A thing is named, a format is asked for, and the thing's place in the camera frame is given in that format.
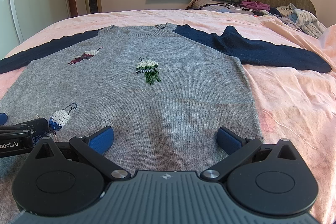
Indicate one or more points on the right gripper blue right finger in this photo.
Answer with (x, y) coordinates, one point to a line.
(239, 150)

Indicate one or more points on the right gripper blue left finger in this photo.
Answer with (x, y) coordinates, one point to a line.
(91, 149)

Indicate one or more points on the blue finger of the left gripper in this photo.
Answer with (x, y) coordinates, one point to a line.
(3, 118)

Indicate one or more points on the grey navy knit sweater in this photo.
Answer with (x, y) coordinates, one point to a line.
(164, 93)

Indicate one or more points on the pink bed sheet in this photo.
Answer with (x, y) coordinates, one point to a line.
(298, 105)

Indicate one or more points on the magenta garment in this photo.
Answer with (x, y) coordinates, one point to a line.
(255, 5)

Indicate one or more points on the white patterned crumpled garment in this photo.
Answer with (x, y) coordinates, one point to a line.
(304, 20)

